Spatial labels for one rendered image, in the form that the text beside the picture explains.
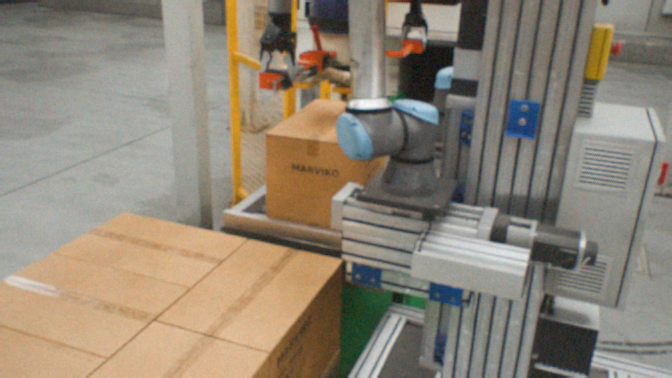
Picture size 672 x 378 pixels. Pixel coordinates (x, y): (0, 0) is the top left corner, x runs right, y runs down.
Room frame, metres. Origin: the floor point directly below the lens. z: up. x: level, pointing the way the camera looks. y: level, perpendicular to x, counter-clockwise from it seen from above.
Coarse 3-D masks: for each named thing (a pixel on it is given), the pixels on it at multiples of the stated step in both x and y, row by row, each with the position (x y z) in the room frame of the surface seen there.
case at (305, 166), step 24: (288, 120) 2.40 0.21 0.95; (312, 120) 2.41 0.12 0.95; (336, 120) 2.43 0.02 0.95; (288, 144) 2.18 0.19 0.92; (312, 144) 2.16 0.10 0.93; (336, 144) 2.13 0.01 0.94; (288, 168) 2.18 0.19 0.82; (312, 168) 2.16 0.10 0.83; (336, 168) 2.13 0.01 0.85; (360, 168) 2.10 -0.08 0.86; (384, 168) 2.44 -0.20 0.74; (288, 192) 2.18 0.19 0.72; (312, 192) 2.16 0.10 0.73; (336, 192) 2.13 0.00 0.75; (288, 216) 2.18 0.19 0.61; (312, 216) 2.15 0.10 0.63
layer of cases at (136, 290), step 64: (64, 256) 1.92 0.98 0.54; (128, 256) 1.94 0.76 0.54; (192, 256) 1.96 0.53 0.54; (256, 256) 1.97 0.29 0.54; (320, 256) 1.99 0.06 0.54; (0, 320) 1.52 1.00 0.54; (64, 320) 1.54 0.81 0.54; (128, 320) 1.55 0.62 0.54; (192, 320) 1.56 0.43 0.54; (256, 320) 1.57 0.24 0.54; (320, 320) 1.77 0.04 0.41
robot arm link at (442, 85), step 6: (444, 72) 1.94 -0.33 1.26; (450, 72) 1.94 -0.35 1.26; (438, 78) 1.94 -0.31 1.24; (444, 78) 1.92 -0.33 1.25; (450, 78) 1.91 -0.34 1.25; (438, 84) 1.94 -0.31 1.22; (444, 84) 1.92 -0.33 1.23; (438, 90) 1.93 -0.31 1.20; (444, 90) 1.91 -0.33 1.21; (438, 96) 1.93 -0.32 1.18; (444, 96) 1.91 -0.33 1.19; (438, 102) 1.93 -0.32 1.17; (444, 102) 1.91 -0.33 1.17; (438, 108) 1.93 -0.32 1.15; (444, 108) 1.91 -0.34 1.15
